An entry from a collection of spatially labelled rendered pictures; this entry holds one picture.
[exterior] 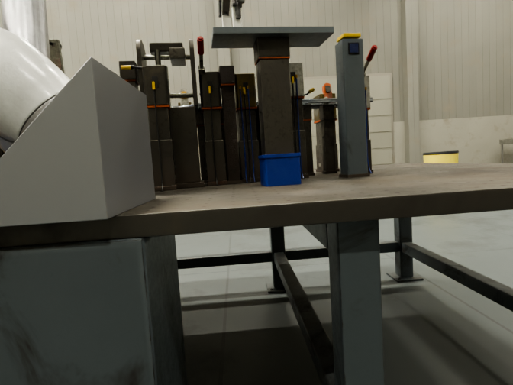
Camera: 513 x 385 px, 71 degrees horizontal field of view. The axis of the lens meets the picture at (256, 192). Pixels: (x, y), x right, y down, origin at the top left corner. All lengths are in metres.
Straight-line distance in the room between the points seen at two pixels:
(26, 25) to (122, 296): 0.74
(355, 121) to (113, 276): 0.88
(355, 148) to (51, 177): 0.90
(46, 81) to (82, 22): 10.64
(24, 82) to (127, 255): 0.36
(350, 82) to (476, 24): 11.47
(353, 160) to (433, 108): 10.39
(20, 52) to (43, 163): 0.26
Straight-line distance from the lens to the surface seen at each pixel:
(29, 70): 0.79
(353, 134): 1.23
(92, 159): 0.60
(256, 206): 0.61
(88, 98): 0.61
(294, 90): 1.35
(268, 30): 1.17
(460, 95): 12.03
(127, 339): 0.69
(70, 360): 0.73
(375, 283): 0.73
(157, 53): 1.32
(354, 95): 1.25
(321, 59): 10.69
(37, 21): 1.16
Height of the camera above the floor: 0.77
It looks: 5 degrees down
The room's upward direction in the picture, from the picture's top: 4 degrees counter-clockwise
